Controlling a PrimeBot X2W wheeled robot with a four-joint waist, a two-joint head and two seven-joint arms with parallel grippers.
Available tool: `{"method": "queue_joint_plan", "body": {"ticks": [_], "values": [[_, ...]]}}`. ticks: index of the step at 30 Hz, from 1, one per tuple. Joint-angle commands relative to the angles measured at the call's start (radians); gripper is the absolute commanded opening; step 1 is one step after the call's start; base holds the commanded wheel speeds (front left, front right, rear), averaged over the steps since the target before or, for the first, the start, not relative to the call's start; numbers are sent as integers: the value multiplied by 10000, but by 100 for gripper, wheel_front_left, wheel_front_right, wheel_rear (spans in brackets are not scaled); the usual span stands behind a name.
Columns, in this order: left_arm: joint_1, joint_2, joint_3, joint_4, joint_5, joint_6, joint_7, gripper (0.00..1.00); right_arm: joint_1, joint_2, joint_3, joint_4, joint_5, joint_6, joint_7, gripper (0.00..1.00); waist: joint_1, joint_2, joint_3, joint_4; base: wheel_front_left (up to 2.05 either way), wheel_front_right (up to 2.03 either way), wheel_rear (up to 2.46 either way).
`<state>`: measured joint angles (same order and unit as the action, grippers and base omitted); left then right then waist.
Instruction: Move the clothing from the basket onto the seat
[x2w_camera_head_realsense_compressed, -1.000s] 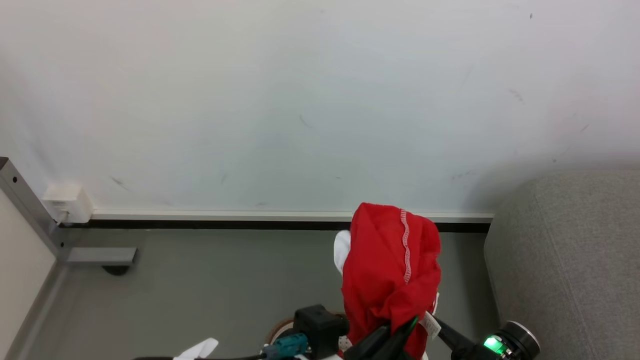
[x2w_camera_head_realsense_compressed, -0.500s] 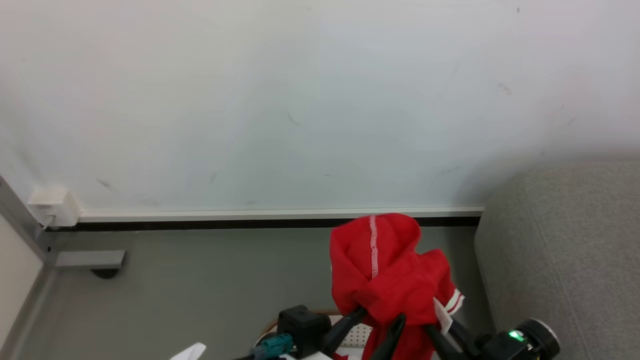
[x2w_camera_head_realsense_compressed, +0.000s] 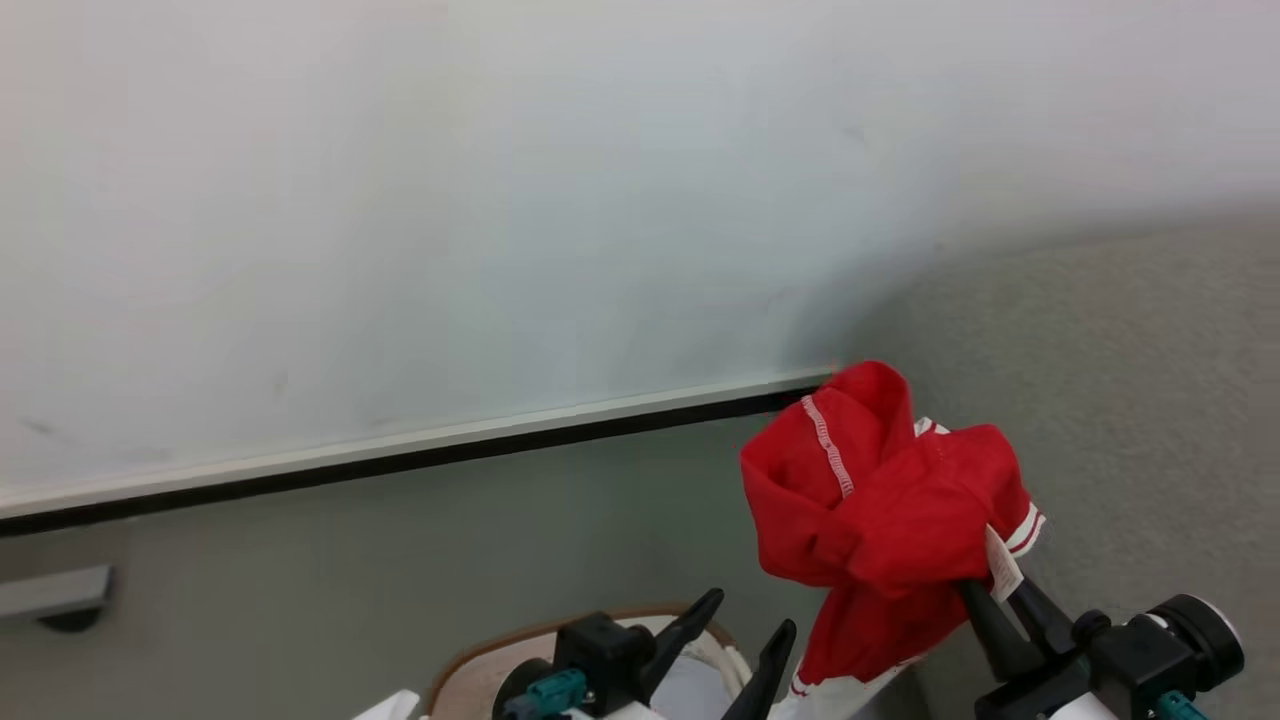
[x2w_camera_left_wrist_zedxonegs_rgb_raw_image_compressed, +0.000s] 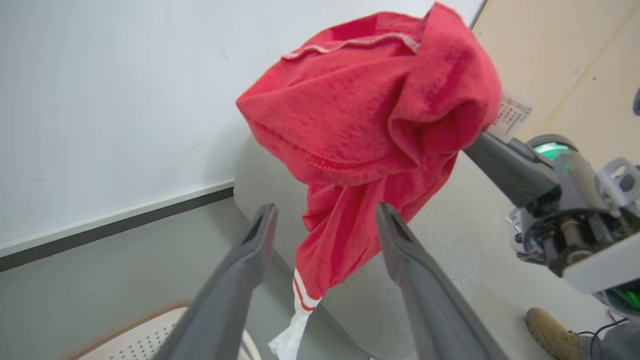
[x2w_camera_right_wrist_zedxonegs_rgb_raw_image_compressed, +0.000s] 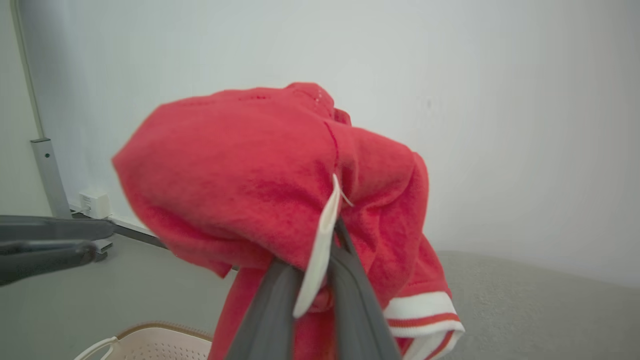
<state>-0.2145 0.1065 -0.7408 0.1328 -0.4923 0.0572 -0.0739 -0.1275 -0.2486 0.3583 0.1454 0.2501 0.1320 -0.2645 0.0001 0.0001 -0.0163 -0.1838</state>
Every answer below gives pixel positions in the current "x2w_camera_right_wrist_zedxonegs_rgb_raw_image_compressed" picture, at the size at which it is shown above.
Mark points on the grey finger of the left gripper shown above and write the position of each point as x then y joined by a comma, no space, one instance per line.
50,228
45,260

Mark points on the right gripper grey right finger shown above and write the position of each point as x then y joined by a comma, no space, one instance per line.
360,310

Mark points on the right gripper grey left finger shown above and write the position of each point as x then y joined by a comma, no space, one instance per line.
267,320

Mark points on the red sweater with striped cuffs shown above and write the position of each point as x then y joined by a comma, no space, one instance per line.
235,175

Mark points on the beige plastic laundry basket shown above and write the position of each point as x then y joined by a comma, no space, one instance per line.
160,345

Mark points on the grey fabric sofa seat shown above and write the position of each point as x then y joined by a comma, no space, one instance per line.
540,315

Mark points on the white wall power adapter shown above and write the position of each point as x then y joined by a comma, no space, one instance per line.
95,204

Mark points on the grey metal frame post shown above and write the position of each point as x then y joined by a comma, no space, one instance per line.
50,175

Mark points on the dark metal floor rail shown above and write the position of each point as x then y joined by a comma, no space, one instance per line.
135,234

